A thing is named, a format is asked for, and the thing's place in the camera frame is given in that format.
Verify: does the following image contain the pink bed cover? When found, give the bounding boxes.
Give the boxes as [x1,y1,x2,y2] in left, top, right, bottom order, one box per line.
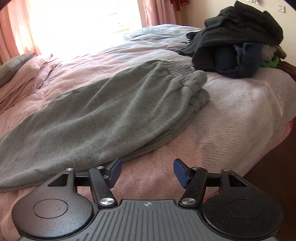
[0,24,296,235]

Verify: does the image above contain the pink left curtain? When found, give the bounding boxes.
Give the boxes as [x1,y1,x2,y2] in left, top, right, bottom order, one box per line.
[1,1,41,65]

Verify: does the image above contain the pink right curtain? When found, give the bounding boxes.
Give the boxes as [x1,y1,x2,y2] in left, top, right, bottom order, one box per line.
[142,0,177,27]

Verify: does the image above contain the pink pillow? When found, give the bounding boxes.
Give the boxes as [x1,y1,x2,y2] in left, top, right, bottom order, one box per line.
[1,55,59,113]

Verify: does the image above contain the white wall socket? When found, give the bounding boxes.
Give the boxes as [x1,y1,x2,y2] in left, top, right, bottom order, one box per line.
[277,5,285,13]

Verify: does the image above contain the grey sweatpants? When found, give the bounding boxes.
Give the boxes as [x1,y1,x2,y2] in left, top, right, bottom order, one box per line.
[1,60,209,192]

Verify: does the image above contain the grey checked pillow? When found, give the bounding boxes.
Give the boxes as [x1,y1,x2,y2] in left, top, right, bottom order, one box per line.
[0,53,35,87]

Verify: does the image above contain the red garment on rack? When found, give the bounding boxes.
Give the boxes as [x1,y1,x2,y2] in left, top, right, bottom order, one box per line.
[170,0,190,11]

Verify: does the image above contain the pink curtain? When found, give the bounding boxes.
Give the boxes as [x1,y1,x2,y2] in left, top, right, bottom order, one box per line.
[1,1,41,65]
[142,0,177,27]

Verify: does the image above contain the pile of dark clothes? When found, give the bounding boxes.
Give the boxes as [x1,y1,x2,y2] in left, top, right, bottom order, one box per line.
[178,1,283,78]

